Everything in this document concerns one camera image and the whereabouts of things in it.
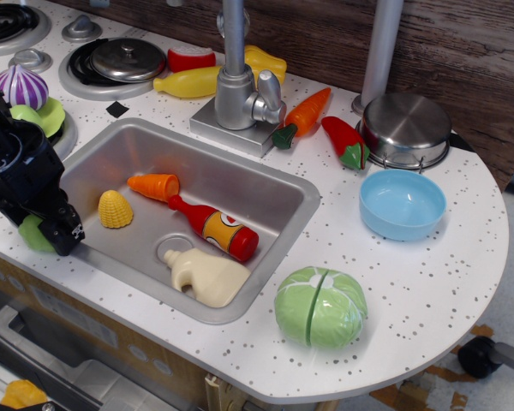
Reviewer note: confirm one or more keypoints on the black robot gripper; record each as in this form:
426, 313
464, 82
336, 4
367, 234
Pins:
30, 172

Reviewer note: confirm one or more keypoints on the green toy broccoli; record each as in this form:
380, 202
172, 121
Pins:
32, 236

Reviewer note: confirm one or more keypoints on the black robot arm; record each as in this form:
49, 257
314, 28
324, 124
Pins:
30, 174

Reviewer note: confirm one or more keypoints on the light blue plastic bowl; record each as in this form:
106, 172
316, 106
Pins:
401, 205

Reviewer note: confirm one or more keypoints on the yellow toy corn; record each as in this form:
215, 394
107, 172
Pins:
114, 210

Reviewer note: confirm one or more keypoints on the black stove burner front left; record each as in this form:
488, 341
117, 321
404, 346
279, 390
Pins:
64, 141

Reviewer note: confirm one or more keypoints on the black stove burner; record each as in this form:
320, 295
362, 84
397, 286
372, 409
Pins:
21, 27
64, 141
78, 77

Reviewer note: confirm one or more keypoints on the orange toy carrot piece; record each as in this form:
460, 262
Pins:
155, 186

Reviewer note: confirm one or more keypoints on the green toy lettuce leaf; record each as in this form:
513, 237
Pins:
52, 116

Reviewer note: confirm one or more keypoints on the light green toy pear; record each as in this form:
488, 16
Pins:
26, 113

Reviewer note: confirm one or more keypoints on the silver toy sink basin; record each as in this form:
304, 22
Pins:
276, 205

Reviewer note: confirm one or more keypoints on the purple toy onion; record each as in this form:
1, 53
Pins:
22, 86

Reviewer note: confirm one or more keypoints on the red toy ketchup bottle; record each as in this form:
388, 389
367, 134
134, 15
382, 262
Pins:
216, 227

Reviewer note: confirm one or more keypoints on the cream toy bottle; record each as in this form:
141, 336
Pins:
214, 280

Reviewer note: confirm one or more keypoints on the black stove burner middle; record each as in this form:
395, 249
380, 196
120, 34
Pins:
78, 77

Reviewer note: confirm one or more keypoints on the yellow toy in lower corner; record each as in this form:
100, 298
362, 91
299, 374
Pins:
21, 394

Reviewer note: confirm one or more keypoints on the grey stove knob front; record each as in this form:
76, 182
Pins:
32, 59

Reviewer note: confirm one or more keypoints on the grey stove knob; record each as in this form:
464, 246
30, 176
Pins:
81, 30
32, 59

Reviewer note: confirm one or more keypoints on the steel pot lid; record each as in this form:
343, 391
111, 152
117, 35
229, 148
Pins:
128, 60

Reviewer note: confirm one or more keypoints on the yellow toy mustard bottle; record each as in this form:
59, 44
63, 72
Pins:
192, 83

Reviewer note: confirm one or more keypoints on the grey stove knob rear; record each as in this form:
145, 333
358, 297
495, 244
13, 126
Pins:
81, 30

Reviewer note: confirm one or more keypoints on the silver toy faucet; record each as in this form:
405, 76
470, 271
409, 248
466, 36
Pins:
246, 110

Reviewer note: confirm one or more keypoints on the black stove burner rear left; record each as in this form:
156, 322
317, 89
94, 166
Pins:
21, 27

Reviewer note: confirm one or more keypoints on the yellow toy squash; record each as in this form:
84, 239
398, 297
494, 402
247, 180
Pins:
259, 60

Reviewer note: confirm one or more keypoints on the green toy cabbage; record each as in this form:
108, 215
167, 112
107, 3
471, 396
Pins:
320, 308

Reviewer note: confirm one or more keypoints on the orange toy carrot with leaves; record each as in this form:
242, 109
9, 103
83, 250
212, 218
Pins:
301, 119

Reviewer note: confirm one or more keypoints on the red toy chili pepper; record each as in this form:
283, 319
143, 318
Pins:
347, 143

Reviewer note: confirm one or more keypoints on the small steel pot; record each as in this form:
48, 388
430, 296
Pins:
405, 131

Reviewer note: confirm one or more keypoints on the grey metal pole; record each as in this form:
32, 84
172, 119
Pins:
387, 18

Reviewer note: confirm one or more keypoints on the black caster wheel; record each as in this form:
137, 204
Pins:
473, 357

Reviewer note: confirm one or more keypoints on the grey oven door handle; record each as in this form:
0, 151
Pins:
55, 372

